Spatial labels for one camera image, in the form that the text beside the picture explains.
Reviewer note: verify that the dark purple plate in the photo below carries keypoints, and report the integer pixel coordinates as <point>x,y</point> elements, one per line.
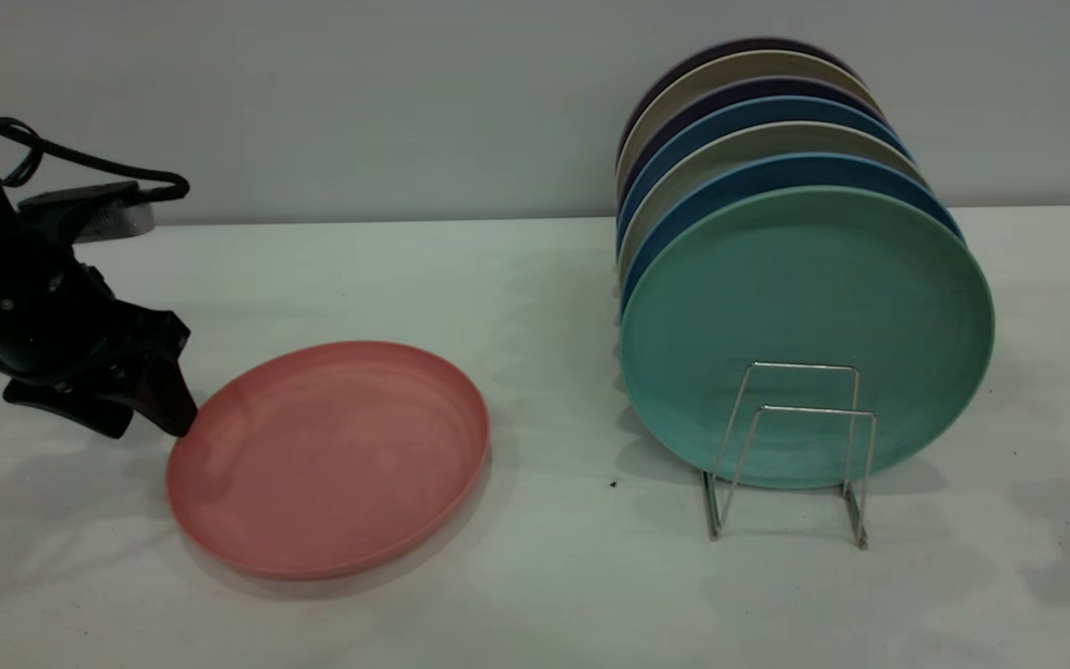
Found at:
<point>758,85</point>
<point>749,44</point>

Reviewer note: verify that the blue plate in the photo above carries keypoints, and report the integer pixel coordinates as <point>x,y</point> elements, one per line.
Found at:
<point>776,169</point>
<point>758,108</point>

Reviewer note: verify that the mint green plate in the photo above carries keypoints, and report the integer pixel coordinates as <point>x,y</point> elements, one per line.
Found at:
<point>804,325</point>

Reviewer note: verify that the beige plate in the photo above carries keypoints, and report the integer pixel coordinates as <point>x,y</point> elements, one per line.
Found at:
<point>749,63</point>
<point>758,137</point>

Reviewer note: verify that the pink plate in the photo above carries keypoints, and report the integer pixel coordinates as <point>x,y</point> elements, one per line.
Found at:
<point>331,455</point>

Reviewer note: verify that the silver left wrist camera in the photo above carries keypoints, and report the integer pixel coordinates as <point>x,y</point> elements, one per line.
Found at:
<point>108,218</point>

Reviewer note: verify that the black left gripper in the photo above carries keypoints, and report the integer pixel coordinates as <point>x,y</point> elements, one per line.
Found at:
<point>71,334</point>

